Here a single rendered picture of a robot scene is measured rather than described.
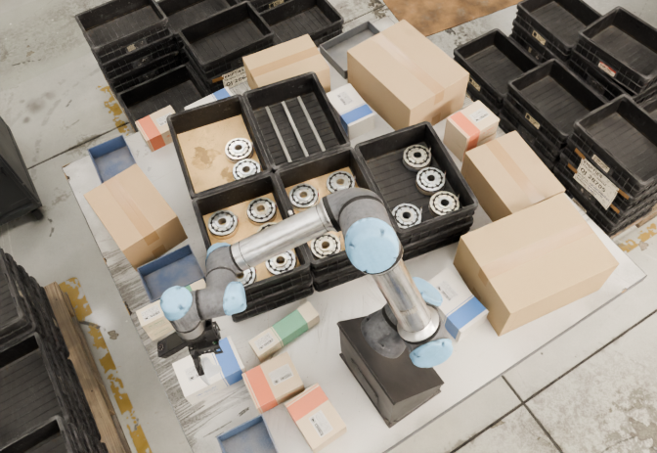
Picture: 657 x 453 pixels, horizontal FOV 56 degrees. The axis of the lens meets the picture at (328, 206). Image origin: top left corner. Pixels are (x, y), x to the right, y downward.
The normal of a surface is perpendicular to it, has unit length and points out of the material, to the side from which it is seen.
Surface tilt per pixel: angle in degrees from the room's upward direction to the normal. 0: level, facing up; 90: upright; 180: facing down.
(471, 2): 2
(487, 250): 0
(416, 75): 0
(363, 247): 63
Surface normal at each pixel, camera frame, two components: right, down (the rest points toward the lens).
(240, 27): -0.04, -0.53
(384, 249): 0.09, 0.49
